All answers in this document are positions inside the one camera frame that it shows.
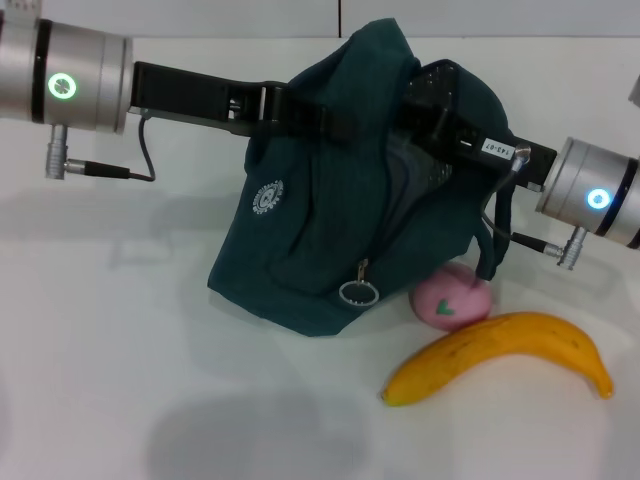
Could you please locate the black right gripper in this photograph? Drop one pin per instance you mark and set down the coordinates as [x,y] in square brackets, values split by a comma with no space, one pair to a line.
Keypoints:
[530,160]

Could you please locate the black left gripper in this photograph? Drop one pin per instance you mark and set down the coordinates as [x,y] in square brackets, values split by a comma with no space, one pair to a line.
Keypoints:
[190,95]

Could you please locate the teal insulated lunch bag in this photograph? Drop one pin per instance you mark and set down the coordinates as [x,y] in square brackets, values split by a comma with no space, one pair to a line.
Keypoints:
[300,250]

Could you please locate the pink toy peach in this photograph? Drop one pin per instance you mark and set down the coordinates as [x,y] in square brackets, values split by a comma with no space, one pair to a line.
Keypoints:
[435,290]

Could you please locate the yellow banana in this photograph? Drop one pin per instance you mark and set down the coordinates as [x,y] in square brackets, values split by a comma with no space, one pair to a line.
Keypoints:
[500,345]

